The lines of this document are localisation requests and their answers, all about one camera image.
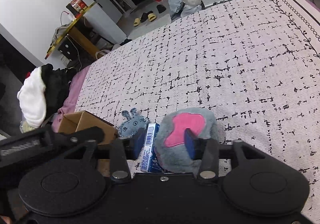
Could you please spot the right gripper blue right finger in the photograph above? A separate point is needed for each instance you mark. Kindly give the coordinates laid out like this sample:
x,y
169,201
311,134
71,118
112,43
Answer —
x,y
195,146

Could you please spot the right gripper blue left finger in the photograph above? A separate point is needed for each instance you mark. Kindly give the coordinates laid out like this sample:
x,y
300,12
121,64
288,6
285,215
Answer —
x,y
138,141

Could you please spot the blue denim bunny toy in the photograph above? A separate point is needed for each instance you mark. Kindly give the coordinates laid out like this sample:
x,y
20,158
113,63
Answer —
x,y
133,122

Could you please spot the grey plush with pink patch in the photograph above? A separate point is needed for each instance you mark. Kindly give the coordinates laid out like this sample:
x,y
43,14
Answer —
x,y
171,143

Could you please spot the person's left hand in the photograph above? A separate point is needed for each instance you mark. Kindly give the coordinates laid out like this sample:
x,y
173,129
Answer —
x,y
6,219

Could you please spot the blue white tissue pack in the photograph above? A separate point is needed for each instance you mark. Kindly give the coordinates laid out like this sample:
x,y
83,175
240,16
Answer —
x,y
150,163

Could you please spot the white fluffy garment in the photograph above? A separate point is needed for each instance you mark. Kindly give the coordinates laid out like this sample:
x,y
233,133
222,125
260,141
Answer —
x,y
32,100

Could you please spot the brown cardboard box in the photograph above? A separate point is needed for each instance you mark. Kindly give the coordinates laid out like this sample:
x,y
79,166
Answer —
x,y
73,123

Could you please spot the purple bed sheet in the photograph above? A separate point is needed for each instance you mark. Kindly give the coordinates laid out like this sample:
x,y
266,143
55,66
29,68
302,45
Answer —
x,y
70,102

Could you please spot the black clothes pile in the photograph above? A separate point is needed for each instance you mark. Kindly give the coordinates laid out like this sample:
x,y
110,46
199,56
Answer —
x,y
57,87

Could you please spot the white patterned bed cover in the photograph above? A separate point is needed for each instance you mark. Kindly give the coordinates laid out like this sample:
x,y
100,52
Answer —
x,y
253,63

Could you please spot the yellow slipper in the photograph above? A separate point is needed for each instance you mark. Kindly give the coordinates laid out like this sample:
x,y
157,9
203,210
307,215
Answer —
x,y
136,22
151,17

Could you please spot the round yellow-edged side table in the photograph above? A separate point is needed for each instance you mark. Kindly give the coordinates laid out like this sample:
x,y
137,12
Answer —
x,y
70,30

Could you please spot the red snack box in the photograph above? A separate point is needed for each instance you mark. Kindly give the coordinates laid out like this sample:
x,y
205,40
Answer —
x,y
77,7

